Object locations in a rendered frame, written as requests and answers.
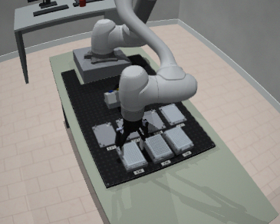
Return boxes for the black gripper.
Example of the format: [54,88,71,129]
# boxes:
[115,118,149,156]

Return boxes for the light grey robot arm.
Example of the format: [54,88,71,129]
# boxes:
[84,0,197,121]

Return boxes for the white button panel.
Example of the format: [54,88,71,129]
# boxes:
[104,88,121,109]

